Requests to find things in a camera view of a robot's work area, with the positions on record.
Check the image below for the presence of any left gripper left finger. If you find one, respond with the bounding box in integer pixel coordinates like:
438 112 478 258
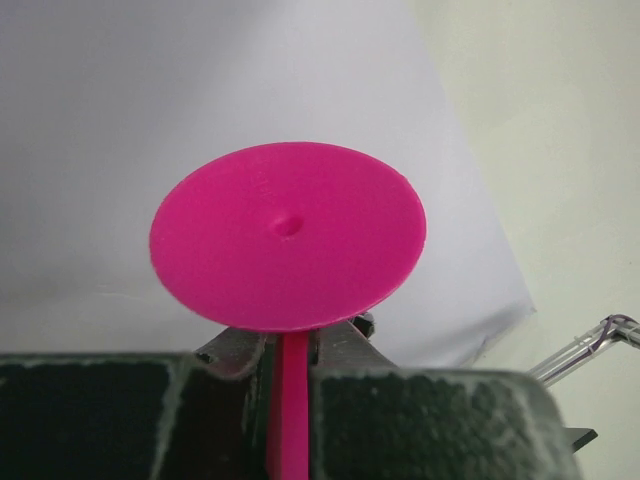
1 332 265 479

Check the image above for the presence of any pink wine glass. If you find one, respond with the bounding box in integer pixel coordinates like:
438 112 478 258
149 142 427 479

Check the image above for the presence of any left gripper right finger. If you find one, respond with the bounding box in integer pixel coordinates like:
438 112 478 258
310 321 597 480

